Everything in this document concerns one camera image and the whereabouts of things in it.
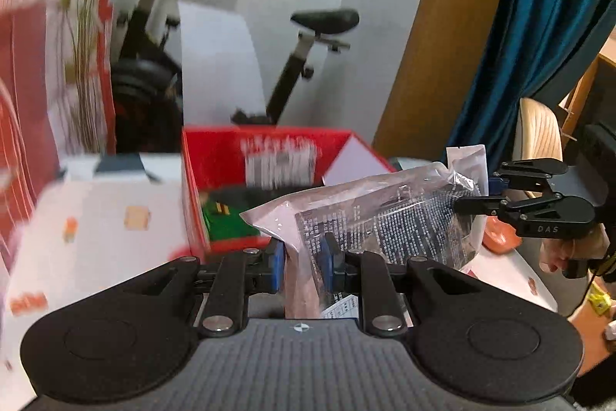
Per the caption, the printed plant backdrop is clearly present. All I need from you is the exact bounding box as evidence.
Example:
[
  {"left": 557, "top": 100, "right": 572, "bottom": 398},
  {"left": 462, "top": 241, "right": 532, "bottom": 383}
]
[{"left": 0, "top": 0, "right": 122, "bottom": 268}]

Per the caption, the wooden door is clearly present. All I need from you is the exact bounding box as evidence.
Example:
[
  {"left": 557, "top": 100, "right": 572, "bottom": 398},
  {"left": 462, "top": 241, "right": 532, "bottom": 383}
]
[{"left": 373, "top": 0, "right": 519, "bottom": 162}]

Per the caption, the black exercise bike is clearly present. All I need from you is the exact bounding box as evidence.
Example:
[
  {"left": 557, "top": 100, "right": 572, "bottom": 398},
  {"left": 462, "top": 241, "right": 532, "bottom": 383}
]
[{"left": 110, "top": 0, "right": 362, "bottom": 153}]

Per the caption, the printed blanket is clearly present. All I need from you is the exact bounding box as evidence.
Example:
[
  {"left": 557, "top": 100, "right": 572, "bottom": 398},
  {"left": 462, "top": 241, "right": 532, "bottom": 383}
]
[{"left": 0, "top": 153, "right": 560, "bottom": 411}]

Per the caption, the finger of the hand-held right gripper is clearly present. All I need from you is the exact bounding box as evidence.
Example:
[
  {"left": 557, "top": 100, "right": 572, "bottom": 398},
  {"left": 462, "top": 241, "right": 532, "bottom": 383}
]
[
  {"left": 452, "top": 194, "right": 526, "bottom": 220},
  {"left": 488, "top": 158, "right": 570, "bottom": 200}
]

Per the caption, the red strawberry print box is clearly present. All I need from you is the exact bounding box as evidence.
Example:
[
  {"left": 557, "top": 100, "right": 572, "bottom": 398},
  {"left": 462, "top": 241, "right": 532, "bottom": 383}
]
[{"left": 180, "top": 127, "right": 400, "bottom": 260}]

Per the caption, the beige chair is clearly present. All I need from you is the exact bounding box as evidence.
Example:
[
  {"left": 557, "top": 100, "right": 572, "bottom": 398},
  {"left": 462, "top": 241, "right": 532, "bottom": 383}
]
[{"left": 512, "top": 97, "right": 567, "bottom": 162}]

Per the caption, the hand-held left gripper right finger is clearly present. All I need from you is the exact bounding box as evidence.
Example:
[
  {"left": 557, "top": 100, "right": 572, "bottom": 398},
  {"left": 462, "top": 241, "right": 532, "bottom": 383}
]
[{"left": 319, "top": 232, "right": 488, "bottom": 339}]

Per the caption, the black object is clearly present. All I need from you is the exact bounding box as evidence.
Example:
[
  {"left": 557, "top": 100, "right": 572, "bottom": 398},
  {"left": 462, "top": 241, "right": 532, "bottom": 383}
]
[{"left": 576, "top": 124, "right": 616, "bottom": 201}]

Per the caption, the clear bag with pink item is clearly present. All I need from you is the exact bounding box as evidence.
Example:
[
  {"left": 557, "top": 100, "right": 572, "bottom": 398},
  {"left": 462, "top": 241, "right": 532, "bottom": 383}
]
[{"left": 239, "top": 144, "right": 488, "bottom": 321}]

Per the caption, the orange item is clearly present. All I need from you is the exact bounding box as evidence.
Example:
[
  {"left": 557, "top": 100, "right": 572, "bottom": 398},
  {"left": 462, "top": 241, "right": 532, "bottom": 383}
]
[{"left": 481, "top": 216, "right": 521, "bottom": 254}]

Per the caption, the green pack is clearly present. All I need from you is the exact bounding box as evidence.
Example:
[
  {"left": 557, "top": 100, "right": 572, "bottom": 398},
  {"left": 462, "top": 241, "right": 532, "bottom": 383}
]
[{"left": 199, "top": 187, "right": 271, "bottom": 244}]

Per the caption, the white board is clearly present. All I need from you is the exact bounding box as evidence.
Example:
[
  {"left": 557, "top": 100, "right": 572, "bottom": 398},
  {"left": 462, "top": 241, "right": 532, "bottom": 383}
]
[{"left": 178, "top": 0, "right": 271, "bottom": 129}]

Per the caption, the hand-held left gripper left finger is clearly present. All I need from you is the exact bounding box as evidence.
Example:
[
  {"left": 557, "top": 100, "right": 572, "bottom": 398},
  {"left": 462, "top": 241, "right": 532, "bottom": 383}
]
[{"left": 115, "top": 242, "right": 286, "bottom": 339}]

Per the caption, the wooden desk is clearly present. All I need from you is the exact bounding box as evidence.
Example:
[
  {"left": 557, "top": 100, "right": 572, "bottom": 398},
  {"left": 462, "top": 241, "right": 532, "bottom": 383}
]
[{"left": 558, "top": 55, "right": 616, "bottom": 143}]

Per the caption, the blue curtain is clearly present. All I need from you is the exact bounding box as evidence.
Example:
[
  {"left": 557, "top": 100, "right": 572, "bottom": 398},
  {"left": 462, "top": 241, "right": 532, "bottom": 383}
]
[{"left": 452, "top": 0, "right": 616, "bottom": 164}]

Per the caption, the person's right hand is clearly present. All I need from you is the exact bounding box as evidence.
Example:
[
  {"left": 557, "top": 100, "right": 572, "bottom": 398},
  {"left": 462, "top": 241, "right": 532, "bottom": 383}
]
[{"left": 539, "top": 223, "right": 611, "bottom": 281}]

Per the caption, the yellow item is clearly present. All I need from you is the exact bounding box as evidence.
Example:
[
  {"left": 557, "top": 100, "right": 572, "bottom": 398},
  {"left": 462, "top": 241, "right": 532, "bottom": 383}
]
[{"left": 587, "top": 283, "right": 613, "bottom": 316}]

